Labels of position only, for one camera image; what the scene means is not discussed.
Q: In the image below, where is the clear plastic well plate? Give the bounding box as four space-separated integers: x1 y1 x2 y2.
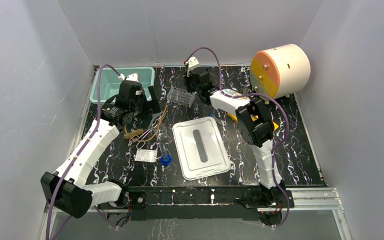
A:
166 86 196 108

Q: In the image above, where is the clear test tube blue cap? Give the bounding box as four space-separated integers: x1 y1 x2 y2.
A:
209 113 223 126

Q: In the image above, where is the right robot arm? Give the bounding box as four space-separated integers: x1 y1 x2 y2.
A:
183 67 284 207

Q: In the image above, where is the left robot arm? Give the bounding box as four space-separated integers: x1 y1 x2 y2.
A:
40 80 161 219

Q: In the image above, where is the clear plastic funnel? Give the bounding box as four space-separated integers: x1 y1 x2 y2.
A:
148 105 168 130

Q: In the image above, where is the blue packaged item card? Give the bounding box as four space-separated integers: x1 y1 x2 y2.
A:
222 88 243 98

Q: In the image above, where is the teal plastic bin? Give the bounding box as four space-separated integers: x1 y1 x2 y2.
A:
89 67 155 104

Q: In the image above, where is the small white plastic bag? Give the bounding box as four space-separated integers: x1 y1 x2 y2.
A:
134 149 158 163

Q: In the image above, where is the blue capped clear tube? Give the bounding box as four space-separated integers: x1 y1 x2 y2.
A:
158 142 173 167

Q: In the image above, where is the yellow test tube rack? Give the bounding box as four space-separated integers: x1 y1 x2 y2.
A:
227 113 280 131

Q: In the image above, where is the white plastic box lid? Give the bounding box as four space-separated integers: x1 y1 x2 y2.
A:
172 116 231 181

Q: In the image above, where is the cylindrical drawer cabinet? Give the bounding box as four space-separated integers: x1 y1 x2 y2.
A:
249 43 311 99

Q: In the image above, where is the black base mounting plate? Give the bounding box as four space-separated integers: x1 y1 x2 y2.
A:
98 185 295 226

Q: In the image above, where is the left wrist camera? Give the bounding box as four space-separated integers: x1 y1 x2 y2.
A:
118 72 142 87

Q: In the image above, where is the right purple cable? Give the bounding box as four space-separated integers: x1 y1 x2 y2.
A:
183 46 291 229

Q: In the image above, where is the aluminium frame rail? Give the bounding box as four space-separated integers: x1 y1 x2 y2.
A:
39 187 345 213

